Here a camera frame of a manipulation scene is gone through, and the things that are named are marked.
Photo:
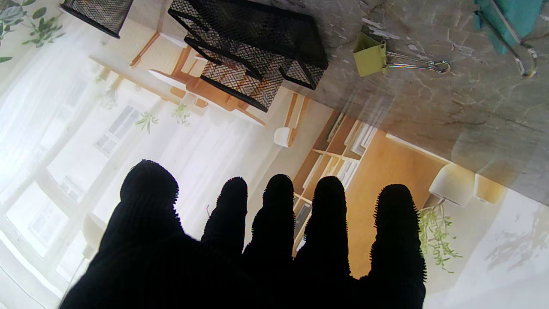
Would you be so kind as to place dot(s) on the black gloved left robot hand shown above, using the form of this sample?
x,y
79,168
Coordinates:
x,y
257,279

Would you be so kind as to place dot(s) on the black mesh pen cup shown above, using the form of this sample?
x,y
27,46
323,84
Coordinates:
x,y
101,13

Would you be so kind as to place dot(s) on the black mesh desk organizer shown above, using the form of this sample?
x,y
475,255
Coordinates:
x,y
257,34

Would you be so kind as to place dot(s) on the printed room scene backdrop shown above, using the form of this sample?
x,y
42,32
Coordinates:
x,y
64,128

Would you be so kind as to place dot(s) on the yellow-green binder clip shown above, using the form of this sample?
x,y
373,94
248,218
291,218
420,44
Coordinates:
x,y
369,56

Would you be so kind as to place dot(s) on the teal binder clip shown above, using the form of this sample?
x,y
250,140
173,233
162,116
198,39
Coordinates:
x,y
506,17

